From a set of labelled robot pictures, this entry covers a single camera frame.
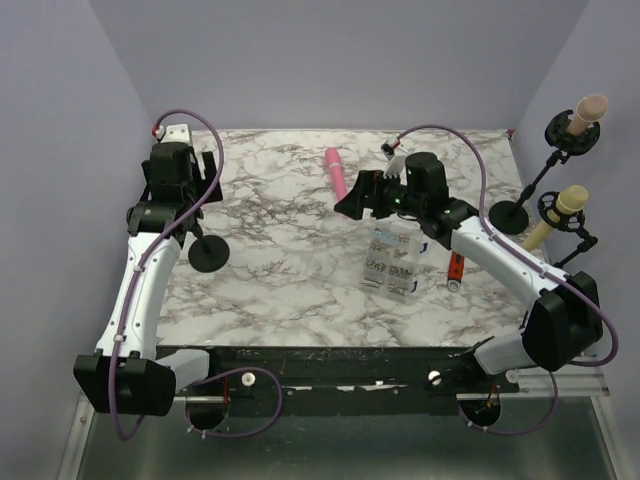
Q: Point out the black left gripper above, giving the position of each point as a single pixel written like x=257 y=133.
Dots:
x=209 y=172

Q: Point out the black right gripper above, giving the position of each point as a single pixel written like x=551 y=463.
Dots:
x=372 y=183

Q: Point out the black round-base microphone stand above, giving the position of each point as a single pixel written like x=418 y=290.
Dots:
x=208 y=253

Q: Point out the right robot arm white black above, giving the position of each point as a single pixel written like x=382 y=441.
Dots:
x=562 y=321

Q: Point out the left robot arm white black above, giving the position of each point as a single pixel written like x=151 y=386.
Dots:
x=124 y=374

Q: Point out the yellow toy microphone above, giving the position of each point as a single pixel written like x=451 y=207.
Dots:
x=559 y=211

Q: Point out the beige pink toy microphone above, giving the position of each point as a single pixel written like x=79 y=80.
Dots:
x=589 y=110

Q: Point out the clear plastic screw box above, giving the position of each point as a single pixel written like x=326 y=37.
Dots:
x=391 y=262

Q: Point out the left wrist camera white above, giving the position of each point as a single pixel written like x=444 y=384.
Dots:
x=176 y=133

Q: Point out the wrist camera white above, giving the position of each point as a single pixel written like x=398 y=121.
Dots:
x=176 y=133
x=395 y=161

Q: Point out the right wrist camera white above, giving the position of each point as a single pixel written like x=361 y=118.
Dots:
x=395 y=161

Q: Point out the orange handled adjustable wrench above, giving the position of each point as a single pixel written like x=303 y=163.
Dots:
x=455 y=271

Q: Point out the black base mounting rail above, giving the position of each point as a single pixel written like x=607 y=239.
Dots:
x=345 y=381

